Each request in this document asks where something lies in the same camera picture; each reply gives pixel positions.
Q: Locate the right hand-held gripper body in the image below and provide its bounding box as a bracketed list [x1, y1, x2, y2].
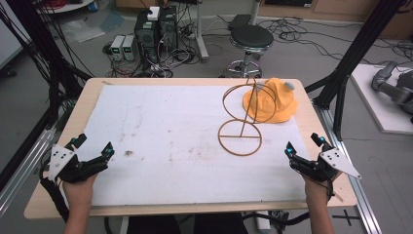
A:
[289, 147, 362, 182]

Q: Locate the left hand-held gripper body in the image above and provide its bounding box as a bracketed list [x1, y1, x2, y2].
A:
[47, 143, 109, 184]

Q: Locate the orange bucket hat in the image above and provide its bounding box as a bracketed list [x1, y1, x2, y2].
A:
[243, 77, 299, 124]

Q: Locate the brown wire hat stand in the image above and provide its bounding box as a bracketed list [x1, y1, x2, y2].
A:
[217, 76, 278, 157]

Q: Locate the person's right hand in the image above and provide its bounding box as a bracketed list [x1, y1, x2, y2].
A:
[300, 174, 342, 208]

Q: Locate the person's left hand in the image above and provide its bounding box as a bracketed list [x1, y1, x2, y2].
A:
[61, 174, 98, 209]

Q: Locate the white floor board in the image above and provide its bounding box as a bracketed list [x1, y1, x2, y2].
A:
[350, 63, 413, 136]

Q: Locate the white power strip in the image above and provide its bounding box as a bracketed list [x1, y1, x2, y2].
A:
[254, 211, 272, 234]

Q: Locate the white table mat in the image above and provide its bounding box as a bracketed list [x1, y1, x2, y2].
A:
[75, 85, 321, 207]

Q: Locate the grey power supply unit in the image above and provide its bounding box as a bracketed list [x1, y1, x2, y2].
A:
[122, 34, 136, 61]
[110, 34, 127, 61]

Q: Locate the black round stool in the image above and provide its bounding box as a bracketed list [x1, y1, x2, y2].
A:
[225, 24, 275, 78]

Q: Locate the black computer tower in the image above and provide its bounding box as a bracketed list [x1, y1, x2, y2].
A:
[158, 5, 179, 53]
[133, 12, 160, 64]

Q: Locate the white adapter box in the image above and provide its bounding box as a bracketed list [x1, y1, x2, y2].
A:
[146, 6, 161, 21]

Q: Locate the aluminium rail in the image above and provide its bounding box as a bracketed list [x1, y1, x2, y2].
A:
[0, 127, 59, 218]
[313, 102, 384, 234]

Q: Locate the black sleeved cable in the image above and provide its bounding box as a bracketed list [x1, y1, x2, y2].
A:
[242, 211, 311, 227]
[39, 159, 70, 224]

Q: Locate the black frame post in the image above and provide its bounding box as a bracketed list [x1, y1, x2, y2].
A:
[304, 0, 406, 141]
[5, 0, 93, 122]

